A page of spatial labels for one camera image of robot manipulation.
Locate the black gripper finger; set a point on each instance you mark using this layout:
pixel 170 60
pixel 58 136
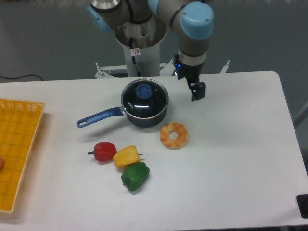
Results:
pixel 200 90
pixel 194 87

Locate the red bell pepper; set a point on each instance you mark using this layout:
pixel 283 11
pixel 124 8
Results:
pixel 103 151

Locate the white metal base frame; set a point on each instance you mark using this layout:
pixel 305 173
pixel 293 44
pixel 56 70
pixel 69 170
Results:
pixel 108 71

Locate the glass lid blue knob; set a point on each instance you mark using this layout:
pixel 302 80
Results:
pixel 144 98

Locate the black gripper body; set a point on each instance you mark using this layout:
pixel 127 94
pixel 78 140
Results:
pixel 188 67

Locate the green bell pepper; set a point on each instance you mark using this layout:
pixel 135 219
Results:
pixel 135 175

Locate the black device table corner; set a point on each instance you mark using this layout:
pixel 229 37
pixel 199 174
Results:
pixel 302 201

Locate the yellow woven basket tray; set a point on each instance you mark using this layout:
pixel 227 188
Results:
pixel 19 122

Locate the dark saucepan blue handle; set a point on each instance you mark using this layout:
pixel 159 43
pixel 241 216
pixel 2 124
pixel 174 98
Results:
pixel 120 111

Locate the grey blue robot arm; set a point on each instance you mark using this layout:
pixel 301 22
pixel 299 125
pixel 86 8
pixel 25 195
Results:
pixel 191 20

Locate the yellow bell pepper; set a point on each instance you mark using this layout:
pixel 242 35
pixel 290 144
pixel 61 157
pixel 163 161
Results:
pixel 126 157

